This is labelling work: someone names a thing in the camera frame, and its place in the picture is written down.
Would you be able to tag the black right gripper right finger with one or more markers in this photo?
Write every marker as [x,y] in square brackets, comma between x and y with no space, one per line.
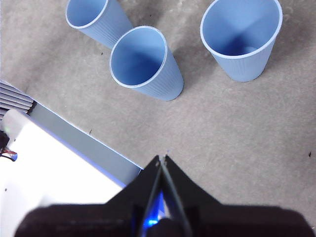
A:
[222,219]

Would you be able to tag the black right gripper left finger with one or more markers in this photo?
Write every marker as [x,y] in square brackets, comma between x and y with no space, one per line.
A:
[103,219]

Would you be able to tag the blue ribbed plastic cup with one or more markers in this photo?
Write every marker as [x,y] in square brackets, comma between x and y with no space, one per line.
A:
[244,66]
[158,81]
[108,27]

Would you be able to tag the white cylinder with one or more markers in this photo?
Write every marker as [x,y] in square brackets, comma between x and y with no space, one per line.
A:
[13,123]

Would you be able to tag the grey ribbed metal block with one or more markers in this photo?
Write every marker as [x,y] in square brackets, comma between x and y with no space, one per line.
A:
[14,98]

